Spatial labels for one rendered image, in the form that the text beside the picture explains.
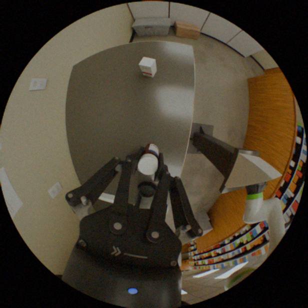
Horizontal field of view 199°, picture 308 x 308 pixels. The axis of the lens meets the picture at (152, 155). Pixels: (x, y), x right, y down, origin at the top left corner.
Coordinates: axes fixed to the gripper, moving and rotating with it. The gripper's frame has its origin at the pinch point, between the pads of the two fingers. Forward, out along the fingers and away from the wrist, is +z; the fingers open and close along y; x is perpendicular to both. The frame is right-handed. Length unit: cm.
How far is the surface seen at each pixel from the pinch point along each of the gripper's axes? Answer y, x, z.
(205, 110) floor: 58, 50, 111
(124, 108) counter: -15.1, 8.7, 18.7
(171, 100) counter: 1.2, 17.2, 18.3
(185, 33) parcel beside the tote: -12, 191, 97
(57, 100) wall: -63, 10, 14
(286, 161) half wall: 171, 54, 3
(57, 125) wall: -59, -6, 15
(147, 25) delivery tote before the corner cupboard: -70, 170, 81
